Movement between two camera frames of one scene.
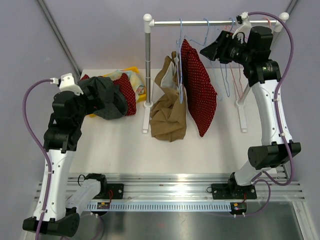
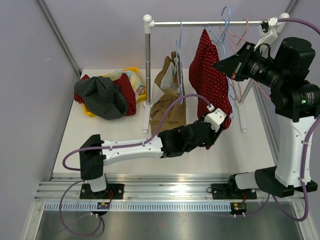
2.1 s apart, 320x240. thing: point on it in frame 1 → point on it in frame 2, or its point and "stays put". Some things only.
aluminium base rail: (184, 187) stays put
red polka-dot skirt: (123, 81) stays put
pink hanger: (240, 96) → (238, 36)
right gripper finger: (210, 51) → (230, 66)
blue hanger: (221, 72) → (222, 39)
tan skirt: (168, 110) stays put
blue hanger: (203, 44) → (222, 39)
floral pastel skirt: (137, 84) stays put
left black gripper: (94, 104) → (212, 137)
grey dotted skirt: (103, 98) stays put
